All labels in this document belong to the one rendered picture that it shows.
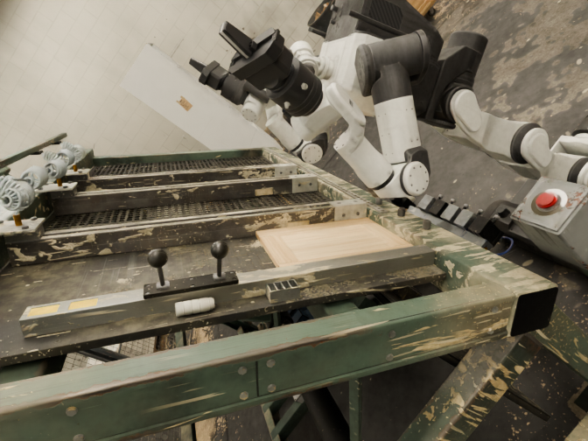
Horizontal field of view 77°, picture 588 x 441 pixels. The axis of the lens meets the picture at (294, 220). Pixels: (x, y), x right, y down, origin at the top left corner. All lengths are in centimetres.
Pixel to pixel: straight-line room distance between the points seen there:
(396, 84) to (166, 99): 417
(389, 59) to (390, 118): 13
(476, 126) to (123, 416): 118
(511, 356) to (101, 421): 83
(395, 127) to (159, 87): 418
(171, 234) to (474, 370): 88
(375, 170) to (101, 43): 577
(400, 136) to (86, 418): 79
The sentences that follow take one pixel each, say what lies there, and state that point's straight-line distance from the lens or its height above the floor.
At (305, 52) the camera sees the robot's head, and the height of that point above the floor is 143.
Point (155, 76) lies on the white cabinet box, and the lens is 488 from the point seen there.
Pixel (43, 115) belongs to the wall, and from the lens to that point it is 670.
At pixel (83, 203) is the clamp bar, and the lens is 163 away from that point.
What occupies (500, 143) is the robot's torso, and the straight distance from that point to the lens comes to 147.
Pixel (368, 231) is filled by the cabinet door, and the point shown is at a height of 94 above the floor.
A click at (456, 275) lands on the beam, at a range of 101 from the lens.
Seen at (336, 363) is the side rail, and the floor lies 119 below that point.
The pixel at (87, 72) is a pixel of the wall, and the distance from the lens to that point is 643.
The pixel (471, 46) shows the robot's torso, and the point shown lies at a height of 104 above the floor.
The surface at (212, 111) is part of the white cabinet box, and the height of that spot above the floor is 106.
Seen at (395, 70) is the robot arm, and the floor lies 130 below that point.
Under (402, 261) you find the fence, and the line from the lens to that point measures 100.
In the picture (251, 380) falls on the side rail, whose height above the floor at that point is 131.
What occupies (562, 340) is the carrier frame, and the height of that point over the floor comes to 66.
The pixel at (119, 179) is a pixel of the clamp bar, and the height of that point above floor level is 160.
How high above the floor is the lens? 167
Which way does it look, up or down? 27 degrees down
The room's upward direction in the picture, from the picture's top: 56 degrees counter-clockwise
